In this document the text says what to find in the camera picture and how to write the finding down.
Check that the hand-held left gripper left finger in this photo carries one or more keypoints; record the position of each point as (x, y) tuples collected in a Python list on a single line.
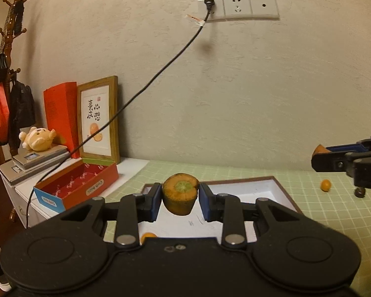
[(154, 204)]

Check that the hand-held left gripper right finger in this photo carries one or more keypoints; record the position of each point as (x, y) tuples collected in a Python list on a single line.
[(204, 205)]

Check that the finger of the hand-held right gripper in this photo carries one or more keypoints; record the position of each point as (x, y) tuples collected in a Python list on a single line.
[(327, 162), (343, 148)]

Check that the small carrot piece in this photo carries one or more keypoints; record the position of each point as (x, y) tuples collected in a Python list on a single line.
[(320, 150)]

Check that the large carrot chunk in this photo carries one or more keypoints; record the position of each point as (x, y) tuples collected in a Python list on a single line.
[(181, 193)]

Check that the round orange mandarin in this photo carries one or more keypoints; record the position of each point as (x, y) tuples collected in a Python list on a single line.
[(148, 237)]

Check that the white box with brown rim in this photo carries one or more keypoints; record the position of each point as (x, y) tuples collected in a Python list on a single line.
[(266, 191)]

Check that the dark brown mangosteen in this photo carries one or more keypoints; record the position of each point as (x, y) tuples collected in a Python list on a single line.
[(360, 192)]

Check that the small orange kumquat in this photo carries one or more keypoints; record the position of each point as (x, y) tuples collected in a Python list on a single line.
[(326, 185)]

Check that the white cabinet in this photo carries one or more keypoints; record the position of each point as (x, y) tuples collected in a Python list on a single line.
[(133, 167)]

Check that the green checked tablecloth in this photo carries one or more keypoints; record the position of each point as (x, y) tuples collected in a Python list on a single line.
[(327, 210)]

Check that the open red cardboard box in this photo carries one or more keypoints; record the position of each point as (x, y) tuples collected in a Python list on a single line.
[(80, 185)]

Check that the silver kitchen scale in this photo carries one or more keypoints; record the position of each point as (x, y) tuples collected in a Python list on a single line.
[(40, 157)]

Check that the tall orange-red box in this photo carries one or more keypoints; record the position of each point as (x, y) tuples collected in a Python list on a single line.
[(60, 114)]

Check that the cream plush toy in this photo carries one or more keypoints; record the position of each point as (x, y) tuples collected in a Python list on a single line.
[(38, 137)]

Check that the grey flat box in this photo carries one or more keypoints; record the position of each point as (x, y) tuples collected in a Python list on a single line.
[(21, 174)]

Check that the black jacket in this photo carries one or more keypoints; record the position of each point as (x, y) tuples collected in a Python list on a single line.
[(21, 108)]

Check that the red bag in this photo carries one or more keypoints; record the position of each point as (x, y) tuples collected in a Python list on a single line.
[(0, 114)]

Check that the wooden picture frame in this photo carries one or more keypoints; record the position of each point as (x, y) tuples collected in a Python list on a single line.
[(95, 117)]

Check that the white single-hole wall outlet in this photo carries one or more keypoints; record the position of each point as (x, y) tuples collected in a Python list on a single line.
[(265, 6)]

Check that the white wall socket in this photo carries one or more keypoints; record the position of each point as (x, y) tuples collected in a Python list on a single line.
[(237, 6), (215, 14)]

